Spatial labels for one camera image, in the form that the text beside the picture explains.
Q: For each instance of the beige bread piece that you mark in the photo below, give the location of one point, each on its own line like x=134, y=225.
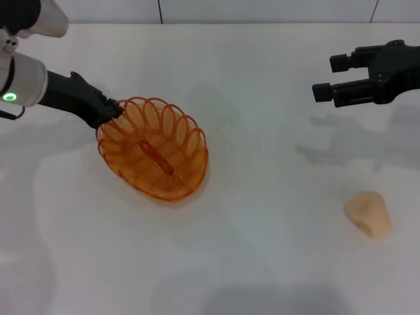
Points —
x=369, y=213

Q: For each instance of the silver camera mounting bracket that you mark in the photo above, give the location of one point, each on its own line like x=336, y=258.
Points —
x=8, y=44

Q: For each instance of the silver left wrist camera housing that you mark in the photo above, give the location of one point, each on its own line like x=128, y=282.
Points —
x=49, y=19

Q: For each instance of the white and silver left arm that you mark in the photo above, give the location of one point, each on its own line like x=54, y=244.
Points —
x=23, y=80

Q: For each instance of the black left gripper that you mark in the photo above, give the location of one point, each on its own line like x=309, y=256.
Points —
x=72, y=98

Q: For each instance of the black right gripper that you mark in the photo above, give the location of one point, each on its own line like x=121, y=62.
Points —
x=395, y=72

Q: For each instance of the orange woven plastic basket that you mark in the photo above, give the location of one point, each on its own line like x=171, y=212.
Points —
x=157, y=154

